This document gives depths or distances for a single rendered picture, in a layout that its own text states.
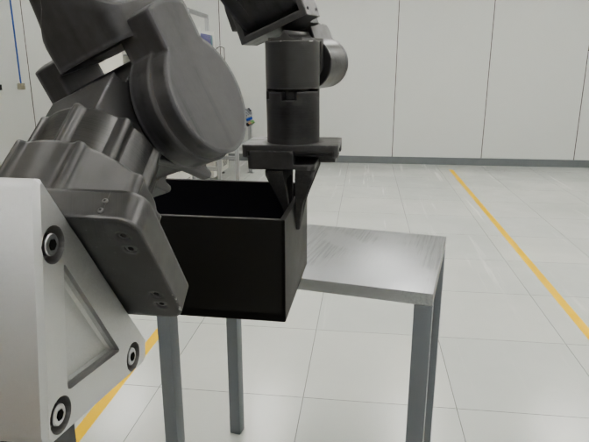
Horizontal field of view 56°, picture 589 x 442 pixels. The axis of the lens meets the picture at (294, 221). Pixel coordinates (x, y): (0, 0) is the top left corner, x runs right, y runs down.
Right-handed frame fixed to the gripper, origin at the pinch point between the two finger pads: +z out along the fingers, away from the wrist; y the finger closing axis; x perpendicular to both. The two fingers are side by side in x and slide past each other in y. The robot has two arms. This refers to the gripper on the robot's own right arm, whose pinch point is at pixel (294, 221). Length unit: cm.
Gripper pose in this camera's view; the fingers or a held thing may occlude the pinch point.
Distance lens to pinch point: 62.7
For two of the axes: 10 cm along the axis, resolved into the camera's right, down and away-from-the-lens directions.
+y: -9.9, -0.3, 1.5
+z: 0.1, 9.6, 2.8
